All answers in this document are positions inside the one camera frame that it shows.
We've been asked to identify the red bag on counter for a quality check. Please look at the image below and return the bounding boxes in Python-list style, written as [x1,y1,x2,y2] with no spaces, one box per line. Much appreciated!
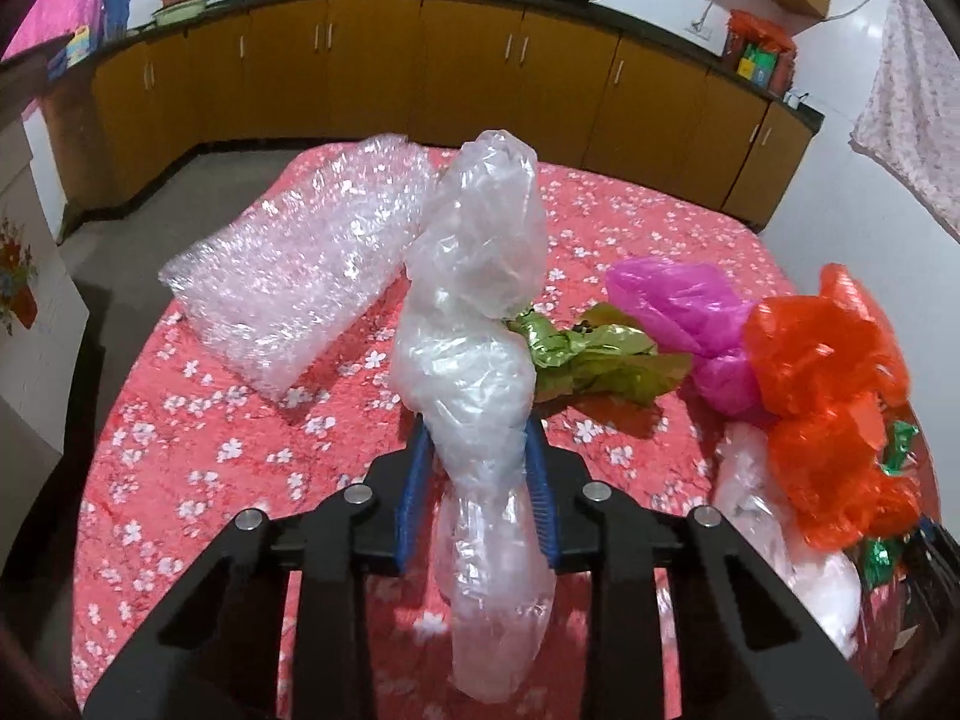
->
[721,10,797,95]

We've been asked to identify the magenta plastic bag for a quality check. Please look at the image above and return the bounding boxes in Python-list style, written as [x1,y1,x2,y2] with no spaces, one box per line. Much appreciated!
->
[604,256,766,415]

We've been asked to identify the green crumpled wrapper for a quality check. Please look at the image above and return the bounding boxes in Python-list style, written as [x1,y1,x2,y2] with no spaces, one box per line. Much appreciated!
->
[506,304,692,402]

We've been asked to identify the orange plastic bag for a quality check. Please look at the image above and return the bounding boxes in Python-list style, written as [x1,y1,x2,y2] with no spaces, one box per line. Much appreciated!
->
[742,264,922,550]

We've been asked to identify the wall outlet with cable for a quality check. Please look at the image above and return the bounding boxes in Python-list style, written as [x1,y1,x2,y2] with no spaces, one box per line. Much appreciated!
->
[686,0,732,35]

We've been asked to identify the colourful folded cloth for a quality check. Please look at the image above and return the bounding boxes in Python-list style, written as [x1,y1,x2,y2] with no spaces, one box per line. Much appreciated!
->
[46,26,92,82]

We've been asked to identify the green box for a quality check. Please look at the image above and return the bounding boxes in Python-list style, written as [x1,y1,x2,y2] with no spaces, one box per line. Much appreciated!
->
[739,45,781,83]

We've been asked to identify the white plastic bag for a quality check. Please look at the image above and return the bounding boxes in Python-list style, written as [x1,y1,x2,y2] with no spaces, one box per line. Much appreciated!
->
[712,424,862,661]

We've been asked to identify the green foil wrapper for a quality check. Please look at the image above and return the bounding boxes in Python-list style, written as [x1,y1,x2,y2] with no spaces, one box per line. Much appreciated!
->
[859,420,920,590]

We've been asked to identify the bubble wrap sheet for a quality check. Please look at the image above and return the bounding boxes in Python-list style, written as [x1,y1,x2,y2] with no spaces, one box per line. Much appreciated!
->
[157,133,440,400]

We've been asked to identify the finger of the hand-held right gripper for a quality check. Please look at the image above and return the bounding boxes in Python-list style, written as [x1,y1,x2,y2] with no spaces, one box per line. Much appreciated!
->
[904,519,950,635]

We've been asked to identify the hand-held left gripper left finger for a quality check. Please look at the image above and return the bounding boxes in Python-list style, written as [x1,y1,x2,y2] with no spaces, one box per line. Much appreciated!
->
[82,420,436,720]

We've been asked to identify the clear plastic bag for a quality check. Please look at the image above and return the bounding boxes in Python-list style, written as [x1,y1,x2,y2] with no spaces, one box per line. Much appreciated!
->
[394,129,557,704]

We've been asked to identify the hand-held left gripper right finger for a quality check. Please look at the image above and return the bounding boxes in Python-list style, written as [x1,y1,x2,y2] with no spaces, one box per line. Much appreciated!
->
[523,418,878,720]

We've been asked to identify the yellow kitchen cabinet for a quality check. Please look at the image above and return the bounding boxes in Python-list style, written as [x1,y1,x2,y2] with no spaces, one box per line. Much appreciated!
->
[45,0,826,230]

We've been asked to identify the pink floral hanging cloth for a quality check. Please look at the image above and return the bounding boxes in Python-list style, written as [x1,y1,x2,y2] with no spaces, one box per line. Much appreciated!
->
[850,0,960,241]

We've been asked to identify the white cabinet with flower sticker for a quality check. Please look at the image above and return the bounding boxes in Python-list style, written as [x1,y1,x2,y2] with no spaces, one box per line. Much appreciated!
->
[0,120,87,458]

